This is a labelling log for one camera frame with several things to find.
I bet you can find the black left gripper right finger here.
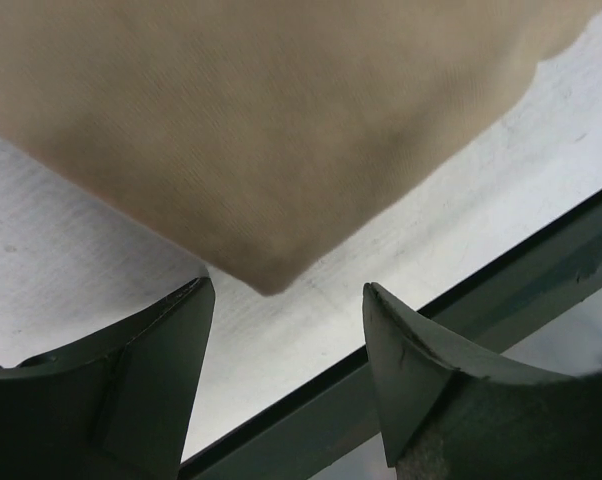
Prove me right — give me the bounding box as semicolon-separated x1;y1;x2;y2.
363;283;602;479

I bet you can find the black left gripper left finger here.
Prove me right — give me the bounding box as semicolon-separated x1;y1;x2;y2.
0;277;215;479

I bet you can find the beige t-shirt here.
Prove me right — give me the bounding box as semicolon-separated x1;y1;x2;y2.
0;0;602;295

